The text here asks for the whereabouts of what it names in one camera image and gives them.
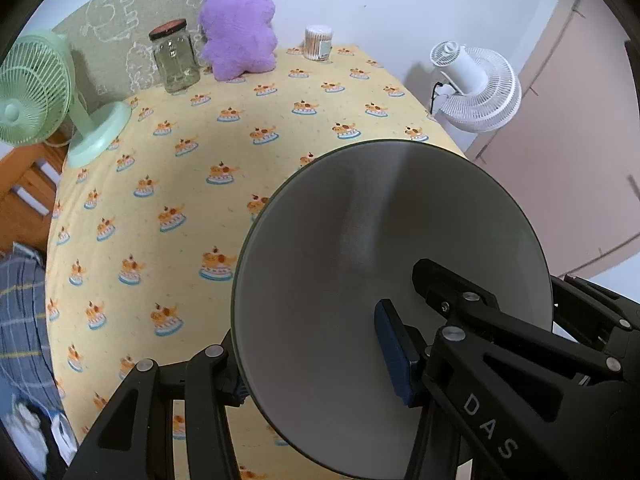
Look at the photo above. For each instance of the green printed mat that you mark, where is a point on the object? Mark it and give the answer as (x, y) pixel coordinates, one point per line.
(125, 10)

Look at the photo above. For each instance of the glass jar with brown lid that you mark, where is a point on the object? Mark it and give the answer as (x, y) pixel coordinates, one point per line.
(175, 65)

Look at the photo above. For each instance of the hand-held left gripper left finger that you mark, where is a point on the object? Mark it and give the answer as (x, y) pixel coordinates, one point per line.
(220, 380)

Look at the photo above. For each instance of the wooden headboard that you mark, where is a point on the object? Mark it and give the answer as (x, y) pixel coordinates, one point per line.
(25, 185)

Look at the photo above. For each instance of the white standing fan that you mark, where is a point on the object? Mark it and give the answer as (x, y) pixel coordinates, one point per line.
(480, 95)

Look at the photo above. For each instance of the grey plaid pillow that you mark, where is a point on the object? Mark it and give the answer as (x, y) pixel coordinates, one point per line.
(20, 320)

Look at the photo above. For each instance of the green desk fan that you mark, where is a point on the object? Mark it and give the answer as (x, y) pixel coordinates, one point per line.
(30, 90)

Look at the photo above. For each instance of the yellow printed tablecloth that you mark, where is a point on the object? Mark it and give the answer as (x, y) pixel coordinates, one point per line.
(200, 160)

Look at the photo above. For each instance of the floral ceramic bowl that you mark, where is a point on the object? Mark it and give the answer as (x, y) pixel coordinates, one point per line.
(350, 240)

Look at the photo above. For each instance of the purple plush toy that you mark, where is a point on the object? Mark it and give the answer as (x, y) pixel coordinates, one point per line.
(235, 30)

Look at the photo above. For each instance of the cotton swab container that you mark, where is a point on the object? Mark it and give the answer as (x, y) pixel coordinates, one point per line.
(318, 45)

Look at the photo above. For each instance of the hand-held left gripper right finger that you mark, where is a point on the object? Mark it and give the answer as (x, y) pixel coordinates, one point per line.
(395, 355)

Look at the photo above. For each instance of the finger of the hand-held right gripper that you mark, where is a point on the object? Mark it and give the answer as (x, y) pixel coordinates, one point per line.
(450, 290)
(590, 305)

